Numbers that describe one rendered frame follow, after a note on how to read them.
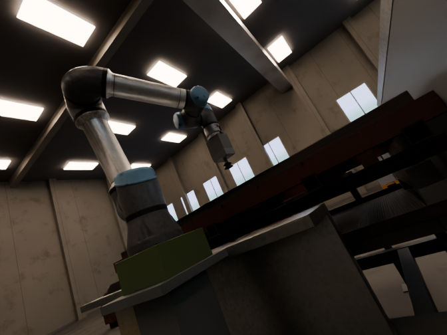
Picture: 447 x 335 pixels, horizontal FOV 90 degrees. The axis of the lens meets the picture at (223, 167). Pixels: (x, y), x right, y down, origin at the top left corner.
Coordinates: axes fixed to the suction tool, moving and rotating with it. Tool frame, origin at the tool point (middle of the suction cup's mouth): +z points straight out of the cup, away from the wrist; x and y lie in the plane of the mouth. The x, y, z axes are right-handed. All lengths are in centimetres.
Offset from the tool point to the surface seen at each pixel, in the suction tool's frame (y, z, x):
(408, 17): -69, -1, 14
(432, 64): -68, 8, 7
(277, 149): 372, -197, -847
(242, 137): 499, -334, -828
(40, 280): 1099, -61, -69
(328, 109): 119, -236, -897
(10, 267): 1087, -140, 4
